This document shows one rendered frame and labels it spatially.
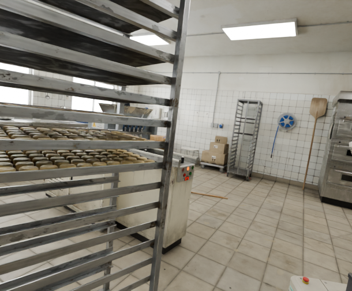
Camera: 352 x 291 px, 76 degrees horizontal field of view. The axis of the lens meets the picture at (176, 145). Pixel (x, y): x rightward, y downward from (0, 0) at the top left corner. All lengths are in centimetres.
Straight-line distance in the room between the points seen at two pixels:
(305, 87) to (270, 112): 90
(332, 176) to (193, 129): 354
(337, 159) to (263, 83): 245
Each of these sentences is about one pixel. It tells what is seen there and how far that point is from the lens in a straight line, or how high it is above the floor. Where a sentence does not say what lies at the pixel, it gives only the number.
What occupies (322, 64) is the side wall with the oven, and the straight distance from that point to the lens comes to 609.
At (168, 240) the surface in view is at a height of 15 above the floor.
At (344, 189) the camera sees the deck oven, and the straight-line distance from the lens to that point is 505.
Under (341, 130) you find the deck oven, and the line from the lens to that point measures 491.
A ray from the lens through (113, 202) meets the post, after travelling 143.
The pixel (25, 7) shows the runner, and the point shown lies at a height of 150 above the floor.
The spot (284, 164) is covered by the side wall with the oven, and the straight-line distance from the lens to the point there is 598.
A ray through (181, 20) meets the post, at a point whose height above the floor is 164.
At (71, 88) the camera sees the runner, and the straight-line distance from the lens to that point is 78.
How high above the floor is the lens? 127
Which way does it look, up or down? 7 degrees down
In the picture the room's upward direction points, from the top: 7 degrees clockwise
